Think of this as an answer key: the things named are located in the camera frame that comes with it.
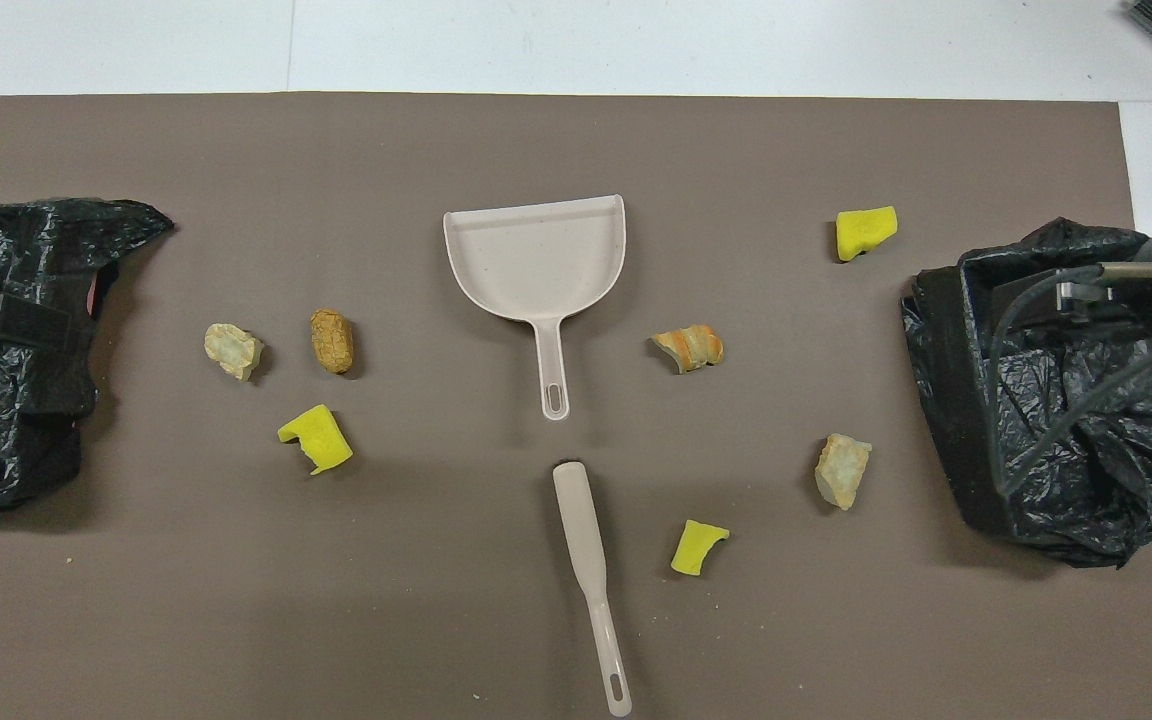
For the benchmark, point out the small yellow sponge piece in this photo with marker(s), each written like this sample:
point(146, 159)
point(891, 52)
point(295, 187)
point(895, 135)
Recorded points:
point(696, 548)

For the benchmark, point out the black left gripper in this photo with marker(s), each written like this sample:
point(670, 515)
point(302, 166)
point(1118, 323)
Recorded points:
point(26, 330)

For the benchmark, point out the orange croissant piece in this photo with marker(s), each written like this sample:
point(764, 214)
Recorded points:
point(691, 346)

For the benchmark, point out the beige hand brush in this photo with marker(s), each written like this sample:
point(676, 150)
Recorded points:
point(576, 520)

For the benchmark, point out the brown bread roll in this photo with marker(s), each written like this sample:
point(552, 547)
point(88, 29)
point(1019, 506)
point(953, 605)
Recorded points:
point(332, 340)

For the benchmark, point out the pale bread chunk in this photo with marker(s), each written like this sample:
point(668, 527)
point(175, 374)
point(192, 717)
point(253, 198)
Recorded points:
point(234, 350)
point(843, 470)

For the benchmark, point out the brown table mat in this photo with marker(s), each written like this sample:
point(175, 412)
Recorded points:
point(436, 150)

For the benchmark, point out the beige plastic dustpan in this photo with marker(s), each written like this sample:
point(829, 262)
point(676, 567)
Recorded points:
point(536, 260)

